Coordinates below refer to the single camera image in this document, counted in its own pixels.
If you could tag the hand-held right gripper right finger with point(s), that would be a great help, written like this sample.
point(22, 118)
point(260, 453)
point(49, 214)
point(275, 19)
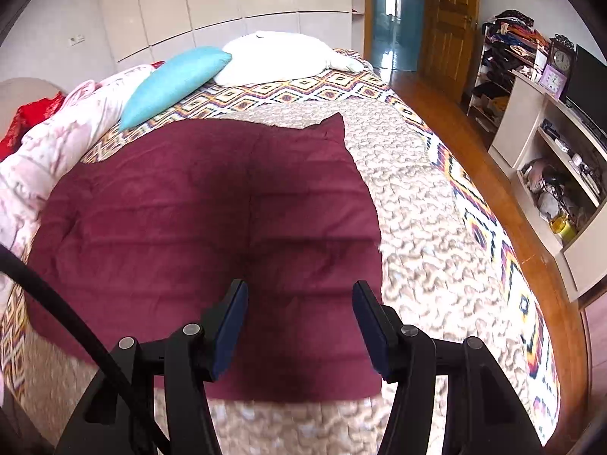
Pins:
point(371, 334)

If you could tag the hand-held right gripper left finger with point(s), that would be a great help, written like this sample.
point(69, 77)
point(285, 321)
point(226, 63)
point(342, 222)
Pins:
point(232, 327)

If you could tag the maroon puffer jacket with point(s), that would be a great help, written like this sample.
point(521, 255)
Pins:
point(189, 208)

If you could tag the white clothes shelf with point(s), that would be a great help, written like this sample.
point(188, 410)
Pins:
point(481, 109)

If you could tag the cluttered clothes shelf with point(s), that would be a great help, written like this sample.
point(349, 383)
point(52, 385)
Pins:
point(507, 33)

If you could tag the patterned quilted bedspread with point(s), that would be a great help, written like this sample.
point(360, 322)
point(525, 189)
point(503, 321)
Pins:
point(427, 199)

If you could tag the yellow container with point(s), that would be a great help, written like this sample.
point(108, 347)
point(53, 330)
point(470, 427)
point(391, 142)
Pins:
point(563, 228)

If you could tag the pink round object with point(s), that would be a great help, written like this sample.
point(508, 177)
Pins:
point(536, 175)

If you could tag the teal pillow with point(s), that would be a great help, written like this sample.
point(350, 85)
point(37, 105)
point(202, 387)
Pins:
point(170, 85)

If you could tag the pink white comforter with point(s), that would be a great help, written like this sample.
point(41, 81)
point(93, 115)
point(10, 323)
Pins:
point(57, 142)

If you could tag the white media cabinet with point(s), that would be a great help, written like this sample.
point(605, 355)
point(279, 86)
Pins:
point(517, 118)

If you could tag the white pillow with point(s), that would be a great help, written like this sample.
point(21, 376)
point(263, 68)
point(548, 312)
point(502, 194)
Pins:
point(275, 57)

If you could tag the red cloth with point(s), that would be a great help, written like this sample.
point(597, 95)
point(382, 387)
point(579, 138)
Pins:
point(28, 89)
point(28, 118)

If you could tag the pink square clock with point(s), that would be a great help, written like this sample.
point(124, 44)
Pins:
point(554, 80)

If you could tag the wooden door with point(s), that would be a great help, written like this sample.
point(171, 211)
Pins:
point(448, 23)

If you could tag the ornate dark table clock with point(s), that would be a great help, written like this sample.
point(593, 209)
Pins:
point(562, 60)

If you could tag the black television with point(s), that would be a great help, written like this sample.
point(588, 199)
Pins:
point(590, 80)

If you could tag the wall light switch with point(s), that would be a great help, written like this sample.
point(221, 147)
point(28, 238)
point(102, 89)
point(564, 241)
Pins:
point(77, 39)

